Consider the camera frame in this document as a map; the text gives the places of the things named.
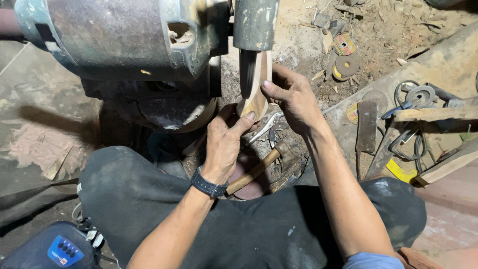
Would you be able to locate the small wood scrap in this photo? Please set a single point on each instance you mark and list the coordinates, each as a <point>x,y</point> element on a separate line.
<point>56,166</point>

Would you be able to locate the wooden stick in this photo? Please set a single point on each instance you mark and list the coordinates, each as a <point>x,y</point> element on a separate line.
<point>435,114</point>

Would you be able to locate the person's blue sleeve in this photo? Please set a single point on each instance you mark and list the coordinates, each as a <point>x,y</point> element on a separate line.
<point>373,260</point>

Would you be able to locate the grey metal flange disc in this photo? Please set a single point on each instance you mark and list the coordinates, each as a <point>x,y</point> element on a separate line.
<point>420,96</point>

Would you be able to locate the rusty metal bar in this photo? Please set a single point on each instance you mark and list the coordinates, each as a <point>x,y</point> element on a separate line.
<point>381,153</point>

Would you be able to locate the long wooden plank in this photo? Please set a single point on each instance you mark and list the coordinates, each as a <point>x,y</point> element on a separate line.
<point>403,71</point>

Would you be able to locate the dark grinding wheel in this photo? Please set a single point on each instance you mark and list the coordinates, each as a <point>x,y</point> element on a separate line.
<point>246,73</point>

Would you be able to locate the person's right hand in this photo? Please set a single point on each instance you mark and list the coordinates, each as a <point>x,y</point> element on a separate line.
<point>295,101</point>

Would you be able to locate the curved wooden workpiece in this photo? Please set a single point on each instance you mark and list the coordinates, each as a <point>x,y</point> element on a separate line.
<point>256,89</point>

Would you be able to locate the brown abrasive disc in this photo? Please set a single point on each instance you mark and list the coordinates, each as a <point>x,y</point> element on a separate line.
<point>346,65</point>

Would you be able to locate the thick wooden board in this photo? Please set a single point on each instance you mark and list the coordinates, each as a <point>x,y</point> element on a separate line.
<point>448,164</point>

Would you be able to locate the person's left hand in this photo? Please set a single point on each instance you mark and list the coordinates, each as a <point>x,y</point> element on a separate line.
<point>224,144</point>

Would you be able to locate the black wristwatch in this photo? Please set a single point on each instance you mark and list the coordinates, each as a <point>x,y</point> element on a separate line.
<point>207,185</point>

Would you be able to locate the green bench grinder motor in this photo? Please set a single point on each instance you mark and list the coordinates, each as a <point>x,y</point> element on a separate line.
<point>123,41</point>

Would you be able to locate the worn yellow grinding disc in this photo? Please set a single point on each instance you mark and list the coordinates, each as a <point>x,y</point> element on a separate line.
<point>351,112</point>

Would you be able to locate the silver locking pliers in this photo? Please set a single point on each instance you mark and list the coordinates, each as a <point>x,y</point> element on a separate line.
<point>265,125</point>

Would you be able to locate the rusty flat metal chisel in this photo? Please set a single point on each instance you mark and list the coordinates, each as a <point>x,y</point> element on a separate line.
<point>366,127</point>

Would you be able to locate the person's dark trousers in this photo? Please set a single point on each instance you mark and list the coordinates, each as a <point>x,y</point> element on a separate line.
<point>239,224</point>

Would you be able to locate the yellow label cutting disc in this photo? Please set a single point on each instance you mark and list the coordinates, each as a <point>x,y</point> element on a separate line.
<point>343,45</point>

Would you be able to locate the yellow plastic piece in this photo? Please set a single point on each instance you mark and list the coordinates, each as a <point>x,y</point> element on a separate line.
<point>400,172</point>

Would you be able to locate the blue black electrical box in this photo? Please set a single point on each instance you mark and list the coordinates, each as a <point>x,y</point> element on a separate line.
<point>52,248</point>

